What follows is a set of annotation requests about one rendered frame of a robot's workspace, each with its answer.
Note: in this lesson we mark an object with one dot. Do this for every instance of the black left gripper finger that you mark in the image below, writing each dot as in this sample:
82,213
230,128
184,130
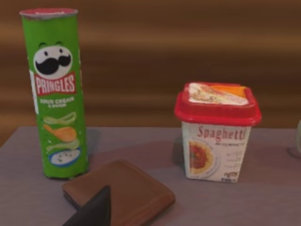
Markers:
94,209

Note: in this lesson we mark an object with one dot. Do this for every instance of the pale object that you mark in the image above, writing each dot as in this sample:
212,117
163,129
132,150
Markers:
297,141

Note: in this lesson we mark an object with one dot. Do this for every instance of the brown wooden board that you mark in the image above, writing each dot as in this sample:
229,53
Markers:
136,188

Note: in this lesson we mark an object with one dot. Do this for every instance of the spaghetti tub with red lid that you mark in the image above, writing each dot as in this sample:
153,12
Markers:
211,146

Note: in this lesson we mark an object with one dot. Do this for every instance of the green Pringles can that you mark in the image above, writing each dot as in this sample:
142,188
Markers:
58,70

